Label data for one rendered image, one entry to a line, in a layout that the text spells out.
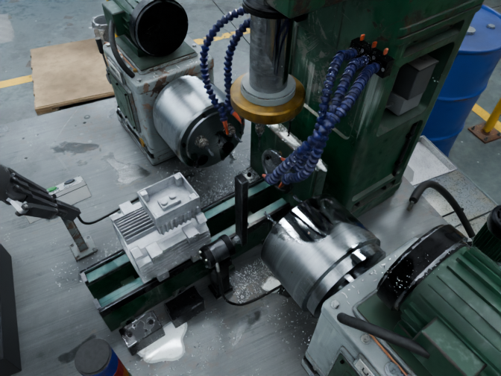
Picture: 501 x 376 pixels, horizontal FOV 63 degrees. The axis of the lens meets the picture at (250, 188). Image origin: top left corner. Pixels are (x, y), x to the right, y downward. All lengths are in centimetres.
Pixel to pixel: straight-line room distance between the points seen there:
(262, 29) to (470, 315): 62
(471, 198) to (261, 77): 150
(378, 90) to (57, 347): 105
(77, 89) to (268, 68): 243
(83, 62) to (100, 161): 193
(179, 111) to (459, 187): 147
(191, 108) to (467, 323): 89
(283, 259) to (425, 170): 146
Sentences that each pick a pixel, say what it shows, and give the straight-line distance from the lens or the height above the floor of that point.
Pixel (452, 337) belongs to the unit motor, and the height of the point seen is 132.
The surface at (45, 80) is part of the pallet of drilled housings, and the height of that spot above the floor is 15.
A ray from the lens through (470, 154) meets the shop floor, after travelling 313.
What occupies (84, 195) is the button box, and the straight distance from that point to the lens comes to 121.
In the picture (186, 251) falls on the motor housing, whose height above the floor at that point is 102.
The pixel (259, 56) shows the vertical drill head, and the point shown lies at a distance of 90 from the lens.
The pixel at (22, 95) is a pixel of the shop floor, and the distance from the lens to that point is 360.
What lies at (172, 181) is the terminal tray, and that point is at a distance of 107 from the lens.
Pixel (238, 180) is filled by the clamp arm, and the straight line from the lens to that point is 89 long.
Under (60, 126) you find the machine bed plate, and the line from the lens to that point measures 186.
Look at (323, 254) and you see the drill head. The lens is 91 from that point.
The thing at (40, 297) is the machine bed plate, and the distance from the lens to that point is 137.
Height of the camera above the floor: 192
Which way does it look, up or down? 50 degrees down
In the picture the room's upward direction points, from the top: 1 degrees clockwise
